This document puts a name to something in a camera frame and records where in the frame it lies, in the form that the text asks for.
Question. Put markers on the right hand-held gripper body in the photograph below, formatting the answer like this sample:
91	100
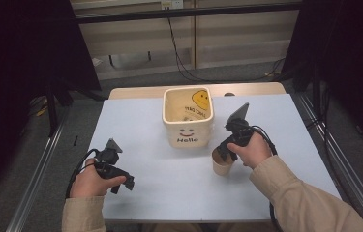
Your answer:
240	132

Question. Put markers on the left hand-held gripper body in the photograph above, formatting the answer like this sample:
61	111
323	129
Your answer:
108	159

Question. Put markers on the brown paper cup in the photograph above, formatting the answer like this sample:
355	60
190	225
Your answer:
221	168

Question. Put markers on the cream smiley face bin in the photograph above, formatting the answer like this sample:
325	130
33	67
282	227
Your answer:
188	133

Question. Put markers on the person's right hand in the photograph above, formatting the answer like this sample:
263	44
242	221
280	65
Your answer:
255	151

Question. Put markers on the person's left hand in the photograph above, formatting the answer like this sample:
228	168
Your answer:
87	185

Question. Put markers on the pale blue table mat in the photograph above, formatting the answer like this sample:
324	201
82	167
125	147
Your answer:
156	180

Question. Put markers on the small black floor object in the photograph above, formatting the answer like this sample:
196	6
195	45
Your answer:
75	140

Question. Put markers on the dark round table grommet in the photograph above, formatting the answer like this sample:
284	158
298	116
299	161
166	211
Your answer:
229	94

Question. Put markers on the packet with yellow smiley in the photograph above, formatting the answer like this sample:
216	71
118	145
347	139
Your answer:
198	103

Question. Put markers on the black metal stand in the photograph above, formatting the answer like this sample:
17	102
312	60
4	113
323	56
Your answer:
53	106

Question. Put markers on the yellow floor object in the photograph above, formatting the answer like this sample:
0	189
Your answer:
41	111

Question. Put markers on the black curtain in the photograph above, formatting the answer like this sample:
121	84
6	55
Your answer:
24	64
347	58

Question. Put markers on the metal floor rail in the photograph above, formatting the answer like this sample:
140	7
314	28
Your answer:
347	174
37	170

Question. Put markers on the white wall socket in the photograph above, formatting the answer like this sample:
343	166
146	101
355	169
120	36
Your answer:
172	4

